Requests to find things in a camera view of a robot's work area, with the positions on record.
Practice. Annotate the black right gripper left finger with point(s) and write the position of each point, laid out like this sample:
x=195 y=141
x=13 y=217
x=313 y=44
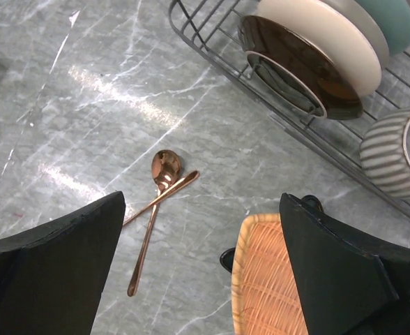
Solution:
x=52 y=276

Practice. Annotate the rose gold spoon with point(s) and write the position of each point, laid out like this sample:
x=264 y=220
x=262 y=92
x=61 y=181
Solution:
x=165 y=170

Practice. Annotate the dark brown glossy bowl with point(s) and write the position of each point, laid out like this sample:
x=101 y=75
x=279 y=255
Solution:
x=297 y=71

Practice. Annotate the woven bamboo tray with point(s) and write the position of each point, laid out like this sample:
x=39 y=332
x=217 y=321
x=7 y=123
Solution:
x=264 y=296

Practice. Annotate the grey ribbed cup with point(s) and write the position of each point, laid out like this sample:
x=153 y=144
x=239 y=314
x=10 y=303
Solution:
x=385 y=154

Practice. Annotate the teal green plate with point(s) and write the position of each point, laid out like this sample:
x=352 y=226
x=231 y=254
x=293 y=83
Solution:
x=393 y=18

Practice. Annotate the cream white plate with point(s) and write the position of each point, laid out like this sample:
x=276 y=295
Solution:
x=342 y=30

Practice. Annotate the rose gold fork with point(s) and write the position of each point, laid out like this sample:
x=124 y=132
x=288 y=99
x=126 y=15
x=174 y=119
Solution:
x=180 y=184

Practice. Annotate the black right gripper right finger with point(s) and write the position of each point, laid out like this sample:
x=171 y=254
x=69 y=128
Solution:
x=348 y=281

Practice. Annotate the dark wire dish rack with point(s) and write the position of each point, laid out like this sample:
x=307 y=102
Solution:
x=210 y=29

